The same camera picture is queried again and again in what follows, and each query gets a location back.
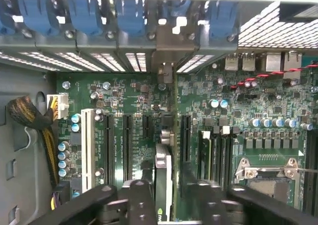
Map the CPU socket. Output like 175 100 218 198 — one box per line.
235 157 306 211

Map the white expansion slot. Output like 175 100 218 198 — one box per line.
80 107 97 194

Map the green motherboard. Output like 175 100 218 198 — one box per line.
56 58 318 222

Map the open black PC case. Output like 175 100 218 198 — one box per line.
0 0 318 225

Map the blue slot clip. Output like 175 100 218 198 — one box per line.
206 0 240 41
115 0 148 33
18 0 63 36
67 0 104 36
0 0 18 34
171 0 194 15

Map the braided black yellow power cable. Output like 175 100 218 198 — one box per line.
6 93 70 188

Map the red black twisted wire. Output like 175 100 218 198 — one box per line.
230 63 318 90

